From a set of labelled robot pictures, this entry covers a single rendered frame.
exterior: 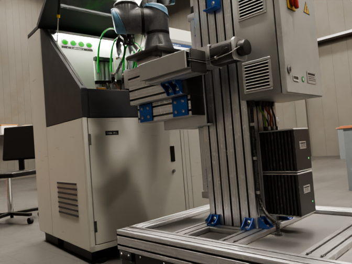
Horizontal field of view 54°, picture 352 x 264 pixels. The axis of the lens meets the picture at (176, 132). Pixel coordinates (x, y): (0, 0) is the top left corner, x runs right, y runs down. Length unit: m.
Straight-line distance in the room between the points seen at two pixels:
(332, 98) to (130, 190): 8.90
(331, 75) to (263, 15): 9.17
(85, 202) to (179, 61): 1.00
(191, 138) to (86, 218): 0.87
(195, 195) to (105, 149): 0.73
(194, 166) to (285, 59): 1.19
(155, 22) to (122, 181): 0.90
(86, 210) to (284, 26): 1.33
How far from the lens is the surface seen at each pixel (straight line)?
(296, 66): 1.46
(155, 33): 1.65
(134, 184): 2.06
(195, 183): 2.35
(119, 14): 1.67
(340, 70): 10.51
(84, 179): 1.95
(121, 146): 2.02
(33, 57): 2.70
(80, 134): 1.95
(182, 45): 2.87
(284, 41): 1.40
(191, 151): 2.33
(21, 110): 11.63
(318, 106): 10.63
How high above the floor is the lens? 0.60
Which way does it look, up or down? 2 degrees up
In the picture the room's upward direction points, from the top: 4 degrees counter-clockwise
